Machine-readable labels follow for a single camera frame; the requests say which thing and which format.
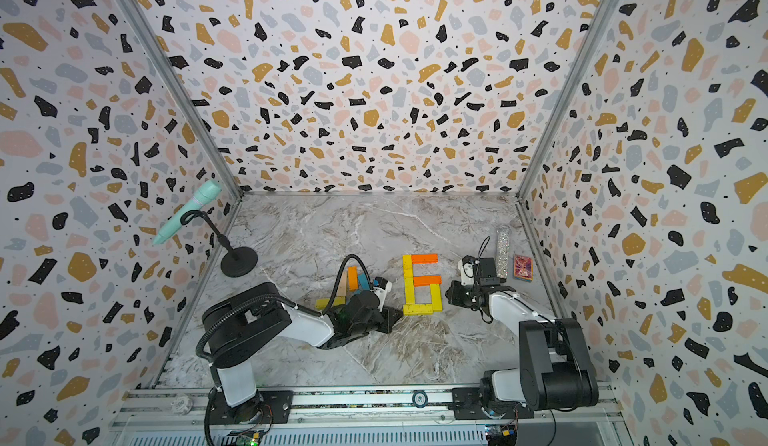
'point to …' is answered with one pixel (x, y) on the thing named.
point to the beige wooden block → (342, 290)
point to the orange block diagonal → (426, 280)
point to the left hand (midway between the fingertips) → (411, 315)
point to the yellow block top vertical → (418, 309)
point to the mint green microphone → (207, 192)
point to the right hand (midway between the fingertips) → (454, 292)
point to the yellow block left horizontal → (322, 303)
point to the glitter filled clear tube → (502, 250)
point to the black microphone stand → (238, 261)
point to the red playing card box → (523, 268)
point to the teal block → (364, 282)
